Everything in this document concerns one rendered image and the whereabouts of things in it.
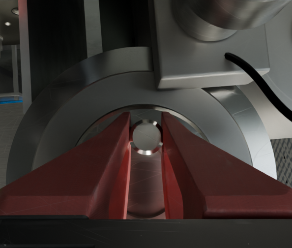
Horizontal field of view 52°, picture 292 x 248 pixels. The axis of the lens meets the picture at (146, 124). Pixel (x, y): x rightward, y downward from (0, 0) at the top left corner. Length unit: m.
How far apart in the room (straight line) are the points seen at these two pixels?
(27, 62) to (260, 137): 0.14
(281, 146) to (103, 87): 0.29
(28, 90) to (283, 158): 0.31
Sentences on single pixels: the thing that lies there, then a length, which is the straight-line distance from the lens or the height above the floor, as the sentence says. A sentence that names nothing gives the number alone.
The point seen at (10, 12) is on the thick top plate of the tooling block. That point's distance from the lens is 0.48.
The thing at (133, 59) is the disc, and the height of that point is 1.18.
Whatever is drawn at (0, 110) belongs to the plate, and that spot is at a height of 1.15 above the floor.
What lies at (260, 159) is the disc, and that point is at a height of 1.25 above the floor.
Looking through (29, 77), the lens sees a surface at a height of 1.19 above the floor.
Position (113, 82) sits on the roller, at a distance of 0.16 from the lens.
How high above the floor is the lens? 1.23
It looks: 5 degrees down
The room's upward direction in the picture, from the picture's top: 175 degrees clockwise
